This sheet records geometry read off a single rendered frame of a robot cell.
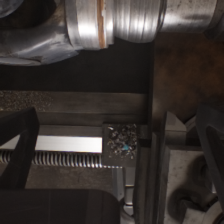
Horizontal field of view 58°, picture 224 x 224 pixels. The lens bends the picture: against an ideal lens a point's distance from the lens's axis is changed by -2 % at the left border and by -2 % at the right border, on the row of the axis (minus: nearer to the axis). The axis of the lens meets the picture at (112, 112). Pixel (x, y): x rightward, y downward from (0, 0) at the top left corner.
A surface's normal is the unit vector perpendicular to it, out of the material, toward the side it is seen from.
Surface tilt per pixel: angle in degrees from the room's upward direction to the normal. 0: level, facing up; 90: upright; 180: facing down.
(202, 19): 53
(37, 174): 0
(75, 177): 0
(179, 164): 0
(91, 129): 45
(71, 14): 27
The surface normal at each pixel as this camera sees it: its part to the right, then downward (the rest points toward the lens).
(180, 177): -0.03, 0.07
